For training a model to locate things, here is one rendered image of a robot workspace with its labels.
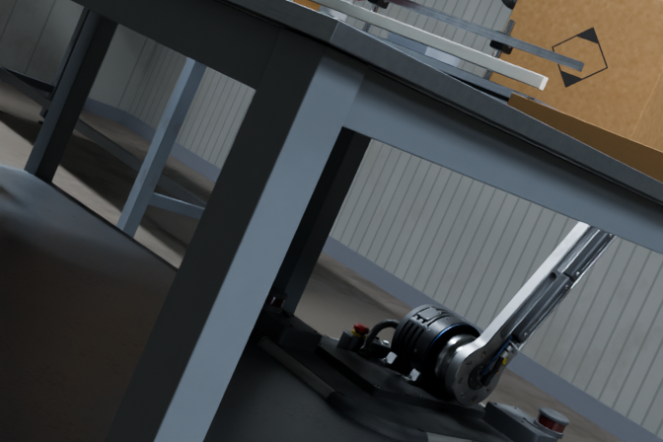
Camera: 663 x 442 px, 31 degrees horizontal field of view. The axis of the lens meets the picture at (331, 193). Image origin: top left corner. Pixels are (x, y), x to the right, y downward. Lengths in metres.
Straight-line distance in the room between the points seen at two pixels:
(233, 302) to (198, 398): 0.09
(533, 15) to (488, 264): 3.13
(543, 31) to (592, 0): 0.10
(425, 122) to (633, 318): 3.62
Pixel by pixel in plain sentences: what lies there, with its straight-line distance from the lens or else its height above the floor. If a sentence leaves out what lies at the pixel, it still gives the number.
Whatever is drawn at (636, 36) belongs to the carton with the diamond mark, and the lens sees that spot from 2.07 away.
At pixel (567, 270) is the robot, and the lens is 2.67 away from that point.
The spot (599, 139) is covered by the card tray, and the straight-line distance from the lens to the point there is 1.67.
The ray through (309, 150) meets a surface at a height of 0.72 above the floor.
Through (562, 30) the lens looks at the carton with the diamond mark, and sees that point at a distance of 2.12.
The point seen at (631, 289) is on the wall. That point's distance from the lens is 4.78.
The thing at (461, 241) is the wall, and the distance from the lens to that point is 5.34.
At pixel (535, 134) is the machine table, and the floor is 0.82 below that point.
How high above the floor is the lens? 0.78
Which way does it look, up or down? 5 degrees down
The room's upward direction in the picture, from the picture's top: 24 degrees clockwise
